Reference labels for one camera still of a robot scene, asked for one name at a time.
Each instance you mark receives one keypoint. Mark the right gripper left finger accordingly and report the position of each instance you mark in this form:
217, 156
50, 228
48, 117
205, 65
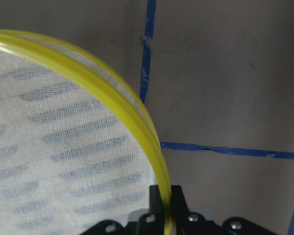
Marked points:
156, 210

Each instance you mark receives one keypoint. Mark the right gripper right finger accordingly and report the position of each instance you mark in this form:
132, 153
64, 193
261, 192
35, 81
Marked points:
179, 206

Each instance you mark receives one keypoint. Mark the yellow steamer basket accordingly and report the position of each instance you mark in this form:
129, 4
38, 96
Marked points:
77, 145

